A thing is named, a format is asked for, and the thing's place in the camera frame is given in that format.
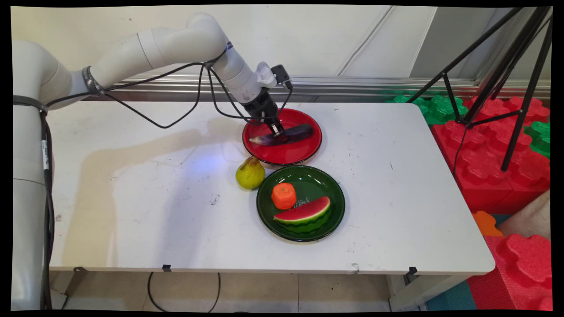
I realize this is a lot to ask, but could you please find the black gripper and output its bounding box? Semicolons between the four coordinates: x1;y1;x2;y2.
243;90;289;144

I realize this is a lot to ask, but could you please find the purple toy eggplant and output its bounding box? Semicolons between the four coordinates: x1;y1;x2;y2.
249;124;314;147

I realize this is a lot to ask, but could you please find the red enamel plate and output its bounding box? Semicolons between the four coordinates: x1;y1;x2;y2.
242;108;323;166

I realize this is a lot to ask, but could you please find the yellow-green toy pear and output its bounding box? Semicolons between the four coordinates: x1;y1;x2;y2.
235;156;266;191

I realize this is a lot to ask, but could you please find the green enamel plate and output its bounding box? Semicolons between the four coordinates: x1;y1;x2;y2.
256;165;346;243

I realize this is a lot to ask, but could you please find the orange toy tangerine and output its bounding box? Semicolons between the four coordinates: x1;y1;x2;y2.
271;183;297;210

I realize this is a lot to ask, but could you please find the toy watermelon slice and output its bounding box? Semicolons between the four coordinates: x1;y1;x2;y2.
273;196;331;235

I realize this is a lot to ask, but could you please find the green foam building block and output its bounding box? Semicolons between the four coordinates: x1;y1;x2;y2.
524;121;551;159
387;95;468;126

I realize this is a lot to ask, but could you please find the red foam building block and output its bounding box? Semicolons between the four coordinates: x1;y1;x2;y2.
467;233;553;311
431;96;551;215

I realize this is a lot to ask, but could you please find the white table leg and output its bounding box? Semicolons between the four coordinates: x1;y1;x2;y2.
388;273;468;311

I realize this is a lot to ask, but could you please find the orange foam piece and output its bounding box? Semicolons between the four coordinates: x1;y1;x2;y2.
472;210;504;237

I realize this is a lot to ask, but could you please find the teal foam floor mat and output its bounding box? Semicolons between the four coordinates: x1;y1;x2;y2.
425;280;482;311

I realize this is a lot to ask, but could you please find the black tripod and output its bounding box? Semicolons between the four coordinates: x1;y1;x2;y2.
405;7;553;172

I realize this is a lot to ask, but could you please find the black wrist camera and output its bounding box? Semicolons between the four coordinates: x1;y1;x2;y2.
270;65;293;90

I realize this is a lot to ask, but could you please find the aluminium wall rail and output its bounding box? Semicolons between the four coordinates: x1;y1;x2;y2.
84;74;551;103

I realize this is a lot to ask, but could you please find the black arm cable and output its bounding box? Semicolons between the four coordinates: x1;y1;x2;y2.
39;42;293;310

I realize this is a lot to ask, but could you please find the black floor cable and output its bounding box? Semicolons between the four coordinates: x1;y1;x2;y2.
147;272;221;313

